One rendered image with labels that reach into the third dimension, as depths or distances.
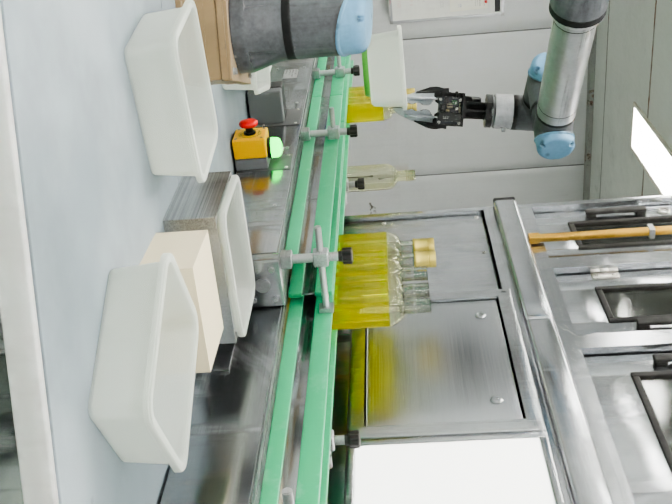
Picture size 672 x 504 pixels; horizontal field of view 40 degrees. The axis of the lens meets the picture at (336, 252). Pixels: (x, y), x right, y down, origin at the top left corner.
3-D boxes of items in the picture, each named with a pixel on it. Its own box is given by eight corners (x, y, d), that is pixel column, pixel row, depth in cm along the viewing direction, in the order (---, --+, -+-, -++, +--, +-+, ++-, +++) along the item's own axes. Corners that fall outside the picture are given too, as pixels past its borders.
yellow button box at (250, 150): (234, 171, 196) (268, 169, 195) (228, 138, 192) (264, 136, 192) (238, 159, 202) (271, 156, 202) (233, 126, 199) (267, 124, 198)
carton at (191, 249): (156, 375, 127) (210, 372, 126) (135, 271, 120) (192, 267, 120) (174, 330, 138) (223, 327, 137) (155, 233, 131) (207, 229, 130)
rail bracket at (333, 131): (299, 143, 212) (357, 139, 211) (296, 113, 209) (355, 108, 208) (300, 137, 216) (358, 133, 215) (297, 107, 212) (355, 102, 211)
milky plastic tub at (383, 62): (358, 27, 189) (401, 23, 189) (362, 37, 211) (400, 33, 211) (365, 113, 192) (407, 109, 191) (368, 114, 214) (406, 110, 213)
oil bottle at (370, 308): (291, 333, 172) (406, 327, 171) (287, 308, 170) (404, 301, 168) (293, 317, 177) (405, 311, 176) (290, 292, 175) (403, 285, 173)
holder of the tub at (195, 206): (192, 374, 148) (241, 371, 147) (162, 220, 135) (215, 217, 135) (209, 316, 163) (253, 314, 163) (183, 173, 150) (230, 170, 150)
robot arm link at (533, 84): (574, 89, 181) (563, 125, 191) (567, 47, 187) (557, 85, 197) (534, 89, 181) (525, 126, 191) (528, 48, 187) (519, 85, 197)
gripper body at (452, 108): (437, 90, 194) (495, 93, 193) (435, 90, 202) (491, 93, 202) (434, 126, 195) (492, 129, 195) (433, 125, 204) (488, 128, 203)
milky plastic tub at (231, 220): (190, 347, 145) (244, 344, 145) (165, 219, 135) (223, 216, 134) (207, 290, 161) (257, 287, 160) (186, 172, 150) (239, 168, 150)
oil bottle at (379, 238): (299, 272, 193) (402, 266, 191) (297, 248, 190) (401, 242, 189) (301, 259, 198) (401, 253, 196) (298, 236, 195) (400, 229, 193)
